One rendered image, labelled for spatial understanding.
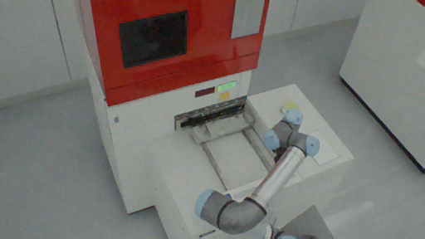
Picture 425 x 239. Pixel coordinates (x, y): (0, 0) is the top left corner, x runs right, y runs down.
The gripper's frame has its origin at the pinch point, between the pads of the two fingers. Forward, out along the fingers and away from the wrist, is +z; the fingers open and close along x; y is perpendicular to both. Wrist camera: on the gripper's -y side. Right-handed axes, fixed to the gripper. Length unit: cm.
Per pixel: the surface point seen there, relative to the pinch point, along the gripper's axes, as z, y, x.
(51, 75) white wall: 88, 207, 92
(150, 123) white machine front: 14, 59, 44
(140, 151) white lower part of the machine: 36, 59, 51
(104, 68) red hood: -36, 54, 64
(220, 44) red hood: -34, 54, 9
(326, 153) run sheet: 13.8, 5.1, -36.4
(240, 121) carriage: 23, 49, -7
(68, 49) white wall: 65, 207, 72
